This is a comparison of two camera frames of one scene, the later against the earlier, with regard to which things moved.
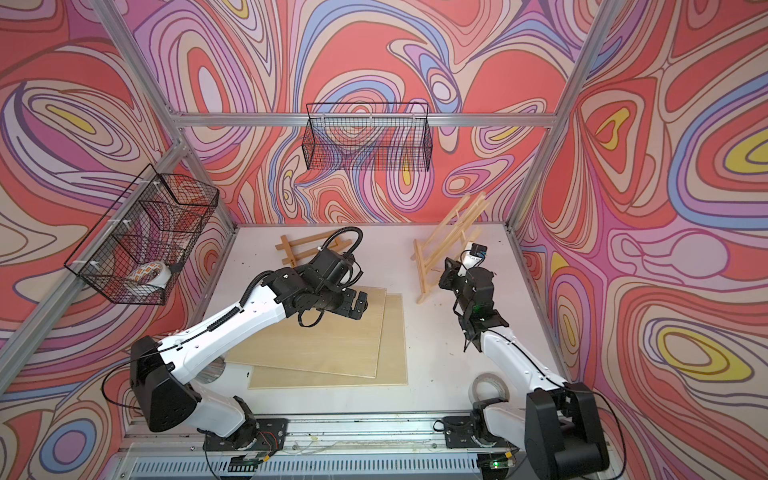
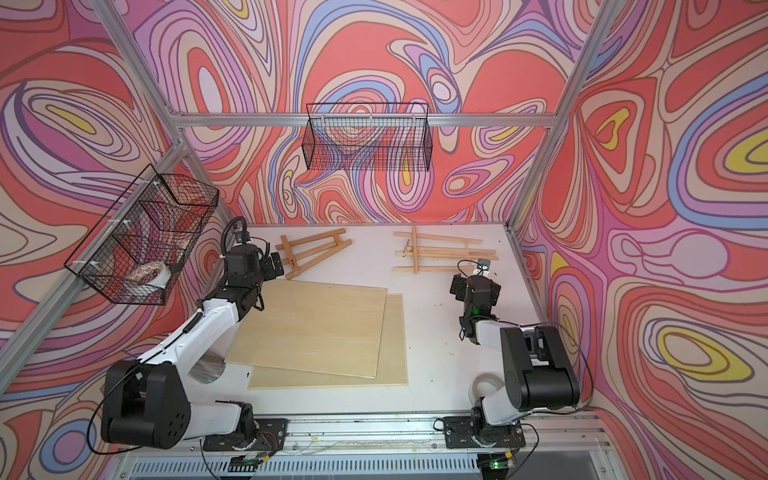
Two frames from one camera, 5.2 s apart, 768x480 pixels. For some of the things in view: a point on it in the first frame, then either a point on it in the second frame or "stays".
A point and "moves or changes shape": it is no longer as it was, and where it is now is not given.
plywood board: [336, 344] stays
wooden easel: [339, 246] stays
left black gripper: [349, 307] → [270, 272]
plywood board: [392, 365] stays
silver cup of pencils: [212, 371] stays
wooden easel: [458, 226] moves or changes shape
